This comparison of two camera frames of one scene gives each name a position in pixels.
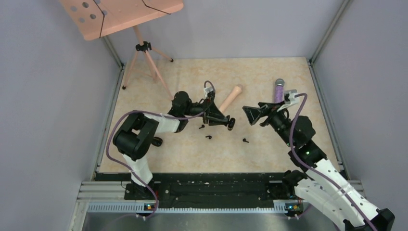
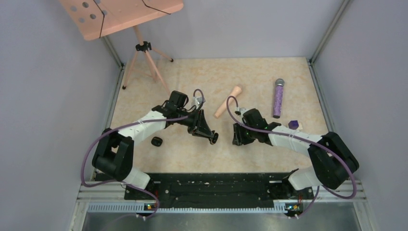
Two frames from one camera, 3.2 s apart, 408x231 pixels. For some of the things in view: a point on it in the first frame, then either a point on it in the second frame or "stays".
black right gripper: [254, 114] -> [238, 139]
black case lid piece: [157, 141] stays
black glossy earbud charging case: [231, 123] -> [215, 138]
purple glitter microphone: [279, 96] stays
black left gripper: [215, 117] -> [202, 129]
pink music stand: [95, 19] stays
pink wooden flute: [235, 92] stays
